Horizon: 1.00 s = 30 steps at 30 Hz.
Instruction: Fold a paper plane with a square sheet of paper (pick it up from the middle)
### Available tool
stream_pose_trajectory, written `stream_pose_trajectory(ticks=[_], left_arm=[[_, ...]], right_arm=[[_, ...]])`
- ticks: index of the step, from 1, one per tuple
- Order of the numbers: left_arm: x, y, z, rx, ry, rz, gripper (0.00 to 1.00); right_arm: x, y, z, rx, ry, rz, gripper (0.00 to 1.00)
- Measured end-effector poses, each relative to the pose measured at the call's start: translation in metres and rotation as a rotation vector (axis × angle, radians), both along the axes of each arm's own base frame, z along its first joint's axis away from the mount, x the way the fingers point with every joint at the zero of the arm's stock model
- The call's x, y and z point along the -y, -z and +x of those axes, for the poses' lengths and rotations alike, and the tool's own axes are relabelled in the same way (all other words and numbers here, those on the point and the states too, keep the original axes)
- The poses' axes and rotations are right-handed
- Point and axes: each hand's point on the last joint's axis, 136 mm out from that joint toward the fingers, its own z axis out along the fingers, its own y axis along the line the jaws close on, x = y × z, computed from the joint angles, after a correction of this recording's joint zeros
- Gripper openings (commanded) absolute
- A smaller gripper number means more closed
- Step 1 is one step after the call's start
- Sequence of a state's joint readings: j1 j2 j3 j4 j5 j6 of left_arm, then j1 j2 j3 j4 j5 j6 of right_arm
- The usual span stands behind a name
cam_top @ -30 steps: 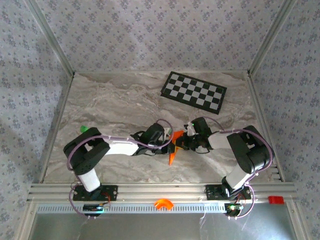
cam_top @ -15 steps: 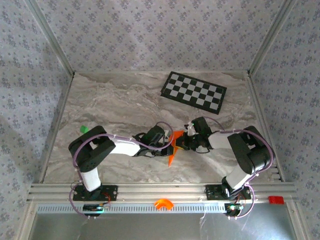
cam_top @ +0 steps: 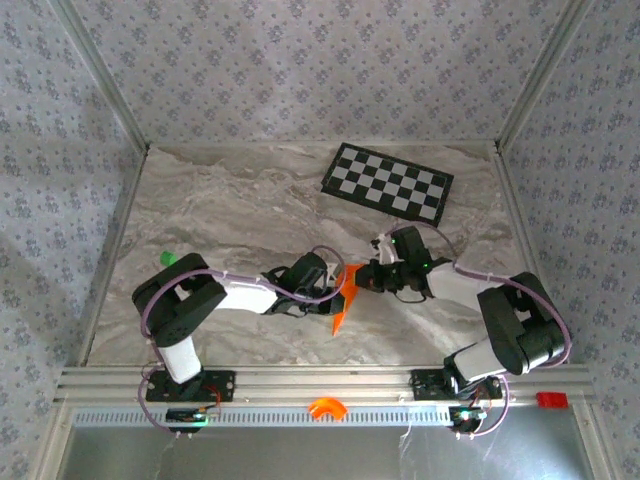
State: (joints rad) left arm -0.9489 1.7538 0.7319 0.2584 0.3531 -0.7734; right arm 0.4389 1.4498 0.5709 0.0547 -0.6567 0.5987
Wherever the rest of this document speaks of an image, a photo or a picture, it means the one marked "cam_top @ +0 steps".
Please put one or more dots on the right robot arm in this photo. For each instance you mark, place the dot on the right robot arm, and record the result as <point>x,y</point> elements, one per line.
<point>450,280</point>

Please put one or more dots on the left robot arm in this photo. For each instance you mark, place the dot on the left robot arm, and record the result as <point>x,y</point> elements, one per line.
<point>245,297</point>

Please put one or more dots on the grey metal sheet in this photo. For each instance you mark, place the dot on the grey metal sheet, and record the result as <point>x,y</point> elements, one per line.
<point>300,455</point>

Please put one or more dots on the black white checkerboard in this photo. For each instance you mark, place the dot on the black white checkerboard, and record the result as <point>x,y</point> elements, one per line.
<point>387,185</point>

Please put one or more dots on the orange plastic arc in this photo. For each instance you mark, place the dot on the orange plastic arc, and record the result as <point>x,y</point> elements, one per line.
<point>327,406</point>

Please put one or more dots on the small green block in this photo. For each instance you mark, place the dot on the small green block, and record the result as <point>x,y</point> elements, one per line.
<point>168,258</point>

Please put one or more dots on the red plastic block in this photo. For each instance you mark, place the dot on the red plastic block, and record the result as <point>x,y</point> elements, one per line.
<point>552,400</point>

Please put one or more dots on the aluminium mounting rail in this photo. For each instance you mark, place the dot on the aluminium mounting rail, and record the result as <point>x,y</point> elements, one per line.
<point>320,382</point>

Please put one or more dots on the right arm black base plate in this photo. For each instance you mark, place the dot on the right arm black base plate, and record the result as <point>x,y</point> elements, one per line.
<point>425,385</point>

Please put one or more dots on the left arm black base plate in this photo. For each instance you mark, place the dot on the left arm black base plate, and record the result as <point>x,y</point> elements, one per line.
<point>225,385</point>

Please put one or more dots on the aluminium side rail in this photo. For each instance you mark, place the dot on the aluminium side rail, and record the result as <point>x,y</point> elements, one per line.
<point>112,250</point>
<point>525,240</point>

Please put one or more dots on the aluminium frame post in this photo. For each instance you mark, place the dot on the aluminium frame post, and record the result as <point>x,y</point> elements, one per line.
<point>542,75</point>
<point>105,80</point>

